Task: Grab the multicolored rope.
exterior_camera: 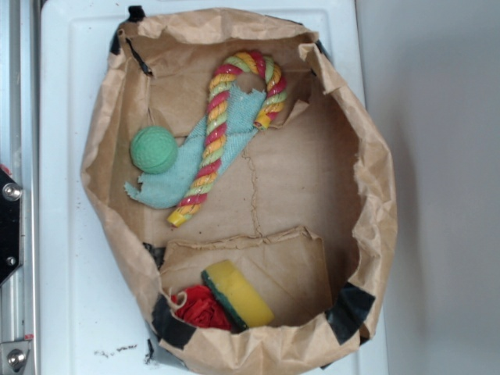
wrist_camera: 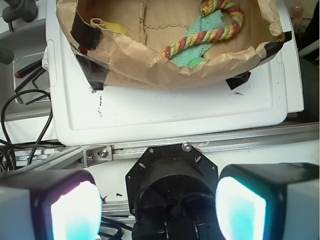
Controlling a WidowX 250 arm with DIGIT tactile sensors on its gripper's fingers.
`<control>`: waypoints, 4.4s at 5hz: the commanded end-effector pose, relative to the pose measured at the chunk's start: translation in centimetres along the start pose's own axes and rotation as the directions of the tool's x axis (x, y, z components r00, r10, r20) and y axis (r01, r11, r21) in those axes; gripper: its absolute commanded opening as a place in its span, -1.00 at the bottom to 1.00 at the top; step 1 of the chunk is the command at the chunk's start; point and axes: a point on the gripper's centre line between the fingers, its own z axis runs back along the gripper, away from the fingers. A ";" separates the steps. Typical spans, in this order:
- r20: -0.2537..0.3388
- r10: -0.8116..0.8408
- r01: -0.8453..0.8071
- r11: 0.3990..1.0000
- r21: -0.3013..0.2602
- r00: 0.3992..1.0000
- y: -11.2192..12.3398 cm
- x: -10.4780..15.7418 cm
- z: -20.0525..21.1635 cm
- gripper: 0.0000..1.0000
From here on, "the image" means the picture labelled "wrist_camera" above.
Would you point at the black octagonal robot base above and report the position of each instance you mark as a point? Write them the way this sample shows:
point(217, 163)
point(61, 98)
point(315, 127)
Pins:
point(171, 192)

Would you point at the brown paper bag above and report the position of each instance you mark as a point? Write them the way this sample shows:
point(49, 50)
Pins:
point(253, 35)

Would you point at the aluminium extrusion rail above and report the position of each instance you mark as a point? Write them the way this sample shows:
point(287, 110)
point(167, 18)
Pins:
point(287, 143)

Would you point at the black hex key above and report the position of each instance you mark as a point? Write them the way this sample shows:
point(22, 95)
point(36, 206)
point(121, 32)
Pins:
point(31, 78)

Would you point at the yellow green sponge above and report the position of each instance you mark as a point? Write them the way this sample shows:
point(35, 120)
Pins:
point(105, 25)

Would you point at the green rubber ball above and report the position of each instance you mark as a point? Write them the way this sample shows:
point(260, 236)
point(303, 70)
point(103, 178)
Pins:
point(195, 61)

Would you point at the teal cloth rag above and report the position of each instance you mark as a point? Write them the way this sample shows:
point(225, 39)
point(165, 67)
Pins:
point(209, 22)

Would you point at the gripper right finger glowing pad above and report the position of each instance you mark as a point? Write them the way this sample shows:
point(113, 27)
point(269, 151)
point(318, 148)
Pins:
point(273, 201)

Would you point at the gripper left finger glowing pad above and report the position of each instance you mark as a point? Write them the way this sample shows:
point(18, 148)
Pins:
point(49, 205)

